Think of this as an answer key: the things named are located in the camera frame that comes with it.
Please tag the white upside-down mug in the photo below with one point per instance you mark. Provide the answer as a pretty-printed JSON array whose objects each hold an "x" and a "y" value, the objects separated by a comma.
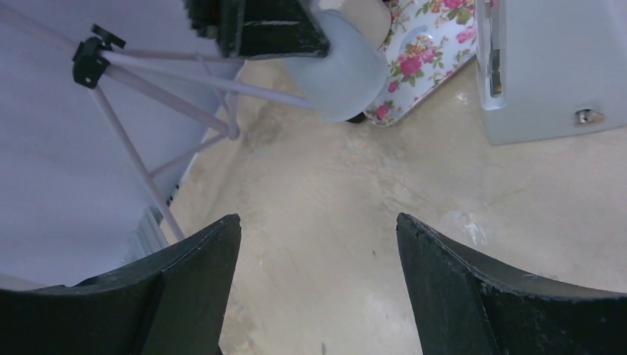
[{"x": 346, "y": 81}]

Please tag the beige mug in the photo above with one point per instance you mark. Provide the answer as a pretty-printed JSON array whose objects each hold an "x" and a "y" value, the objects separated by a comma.
[{"x": 372, "y": 18}]

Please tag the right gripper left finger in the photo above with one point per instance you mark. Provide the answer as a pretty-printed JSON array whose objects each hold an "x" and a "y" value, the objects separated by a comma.
[{"x": 171, "y": 302}]

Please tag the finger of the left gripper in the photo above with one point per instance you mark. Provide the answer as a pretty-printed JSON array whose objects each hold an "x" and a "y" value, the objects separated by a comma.
[{"x": 259, "y": 29}]

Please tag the floral tray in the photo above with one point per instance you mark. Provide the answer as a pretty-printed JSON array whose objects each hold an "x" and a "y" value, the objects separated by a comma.
[{"x": 428, "y": 42}]

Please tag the purple tripod stand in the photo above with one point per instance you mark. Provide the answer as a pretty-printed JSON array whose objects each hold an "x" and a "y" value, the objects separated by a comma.
[{"x": 104, "y": 54}]

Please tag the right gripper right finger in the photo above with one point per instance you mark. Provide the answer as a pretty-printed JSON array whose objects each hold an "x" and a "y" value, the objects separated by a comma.
[{"x": 466, "y": 302}]

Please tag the white wedge-shaped device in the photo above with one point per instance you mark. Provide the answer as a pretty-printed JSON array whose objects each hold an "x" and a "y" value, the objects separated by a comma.
[{"x": 550, "y": 69}]

